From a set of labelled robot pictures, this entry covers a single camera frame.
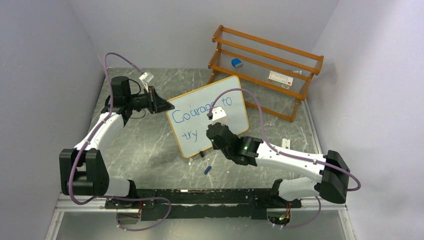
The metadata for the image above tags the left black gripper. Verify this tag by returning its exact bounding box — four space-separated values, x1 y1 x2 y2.
126 86 175 115

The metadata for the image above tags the yellow framed whiteboard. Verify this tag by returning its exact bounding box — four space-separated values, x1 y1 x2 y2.
166 75 250 158

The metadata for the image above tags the blue marker cap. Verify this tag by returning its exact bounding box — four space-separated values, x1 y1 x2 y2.
204 166 212 175

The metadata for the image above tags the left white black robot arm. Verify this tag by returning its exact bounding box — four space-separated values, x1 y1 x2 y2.
59 72 175 208

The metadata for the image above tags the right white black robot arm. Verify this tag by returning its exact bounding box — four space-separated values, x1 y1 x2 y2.
206 122 350 207

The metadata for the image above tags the blue whiteboard eraser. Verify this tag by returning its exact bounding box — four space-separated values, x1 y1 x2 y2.
231 58 244 69

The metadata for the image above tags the orange wooden rack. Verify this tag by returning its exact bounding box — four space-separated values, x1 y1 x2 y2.
207 25 324 122

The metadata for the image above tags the white plastic block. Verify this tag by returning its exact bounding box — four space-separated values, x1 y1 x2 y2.
281 138 291 149

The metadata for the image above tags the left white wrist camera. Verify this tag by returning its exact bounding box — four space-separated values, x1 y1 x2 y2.
139 72 154 93

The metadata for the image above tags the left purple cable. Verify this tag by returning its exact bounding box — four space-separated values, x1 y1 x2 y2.
66 52 172 232

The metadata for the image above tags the purple cable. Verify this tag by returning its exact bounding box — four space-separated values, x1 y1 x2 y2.
207 87 362 230
66 52 172 232

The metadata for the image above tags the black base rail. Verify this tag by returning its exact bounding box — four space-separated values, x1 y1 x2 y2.
104 188 302 221

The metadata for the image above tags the aluminium frame rail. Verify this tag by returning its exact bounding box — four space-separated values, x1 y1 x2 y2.
54 190 117 213

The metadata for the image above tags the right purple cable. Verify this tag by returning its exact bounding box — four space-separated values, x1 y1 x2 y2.
207 87 362 230

